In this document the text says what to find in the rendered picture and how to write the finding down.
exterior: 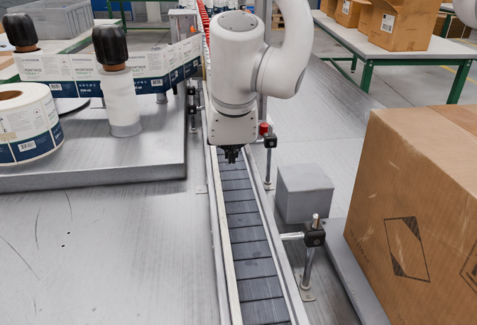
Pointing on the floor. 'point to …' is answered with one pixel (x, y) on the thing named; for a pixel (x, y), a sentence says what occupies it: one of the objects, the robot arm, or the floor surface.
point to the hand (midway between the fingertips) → (231, 153)
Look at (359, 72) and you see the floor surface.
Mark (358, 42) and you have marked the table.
